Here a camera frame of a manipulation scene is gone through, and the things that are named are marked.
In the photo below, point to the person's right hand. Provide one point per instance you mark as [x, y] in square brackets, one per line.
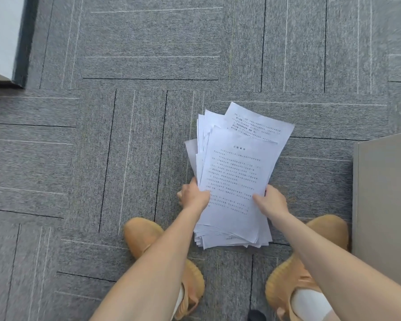
[274, 204]

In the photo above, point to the white left sock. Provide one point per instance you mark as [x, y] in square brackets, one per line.
[178, 302]

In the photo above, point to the stack of white printed papers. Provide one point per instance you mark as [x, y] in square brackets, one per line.
[235, 163]

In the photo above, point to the beige cabinet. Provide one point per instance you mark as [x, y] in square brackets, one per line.
[384, 203]

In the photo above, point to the white sock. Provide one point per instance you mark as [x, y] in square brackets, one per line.
[178, 302]
[309, 304]

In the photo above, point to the small black object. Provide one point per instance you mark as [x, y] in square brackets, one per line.
[256, 315]

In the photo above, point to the person's left forearm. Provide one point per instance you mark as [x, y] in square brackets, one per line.
[153, 264]

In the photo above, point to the person's left thumb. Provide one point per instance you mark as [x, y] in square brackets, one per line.
[194, 183]

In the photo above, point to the orange right sneaker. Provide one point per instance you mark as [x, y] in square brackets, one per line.
[327, 230]

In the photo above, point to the person's right thumb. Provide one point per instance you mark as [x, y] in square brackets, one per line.
[260, 199]

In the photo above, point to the white panel with dark edge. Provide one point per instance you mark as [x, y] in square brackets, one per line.
[6, 33]

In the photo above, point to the white right sock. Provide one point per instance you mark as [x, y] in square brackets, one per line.
[309, 304]

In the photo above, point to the person's right forearm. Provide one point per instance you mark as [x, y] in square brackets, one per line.
[330, 264]

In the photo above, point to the orange left sneaker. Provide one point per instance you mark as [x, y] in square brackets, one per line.
[143, 235]

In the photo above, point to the person's left hand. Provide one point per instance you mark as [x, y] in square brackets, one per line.
[194, 198]

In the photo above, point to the orange sneaker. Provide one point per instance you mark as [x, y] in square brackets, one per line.
[143, 235]
[327, 230]

